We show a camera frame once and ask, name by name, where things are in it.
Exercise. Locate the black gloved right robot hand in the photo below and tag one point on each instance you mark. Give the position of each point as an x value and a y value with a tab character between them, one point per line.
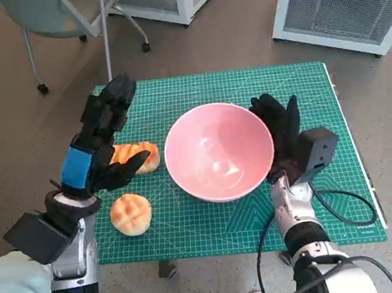
282	131

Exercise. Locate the long orange toy bread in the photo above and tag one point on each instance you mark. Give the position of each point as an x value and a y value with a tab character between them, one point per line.
128	150

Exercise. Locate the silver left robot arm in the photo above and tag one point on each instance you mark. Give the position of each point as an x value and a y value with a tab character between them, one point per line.
72	253

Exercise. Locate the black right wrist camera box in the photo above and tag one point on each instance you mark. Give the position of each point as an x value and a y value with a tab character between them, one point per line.
317	152

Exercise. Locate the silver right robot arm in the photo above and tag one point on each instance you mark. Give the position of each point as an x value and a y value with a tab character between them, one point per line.
298	212

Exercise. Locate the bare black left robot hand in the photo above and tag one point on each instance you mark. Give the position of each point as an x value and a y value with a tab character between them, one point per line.
97	138

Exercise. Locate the grey office chair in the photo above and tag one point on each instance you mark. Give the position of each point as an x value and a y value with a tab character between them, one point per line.
49	17

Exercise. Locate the pink bowl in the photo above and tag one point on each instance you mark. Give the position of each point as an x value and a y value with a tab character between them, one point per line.
218	150

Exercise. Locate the round toy bread bun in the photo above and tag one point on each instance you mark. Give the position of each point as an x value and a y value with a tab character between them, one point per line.
131	214

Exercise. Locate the green cutting mat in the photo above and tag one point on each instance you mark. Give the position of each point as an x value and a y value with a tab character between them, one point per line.
199	225

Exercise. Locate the thin metal pole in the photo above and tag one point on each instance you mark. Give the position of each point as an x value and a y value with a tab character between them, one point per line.
105	39

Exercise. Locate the black table bracket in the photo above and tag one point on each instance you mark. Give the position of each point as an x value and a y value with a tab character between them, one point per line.
286	257
167	269

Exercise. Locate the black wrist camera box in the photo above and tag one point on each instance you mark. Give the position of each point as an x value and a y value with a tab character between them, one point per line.
38	236
317	152

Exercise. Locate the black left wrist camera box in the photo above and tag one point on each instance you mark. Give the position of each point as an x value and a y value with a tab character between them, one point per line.
38	236

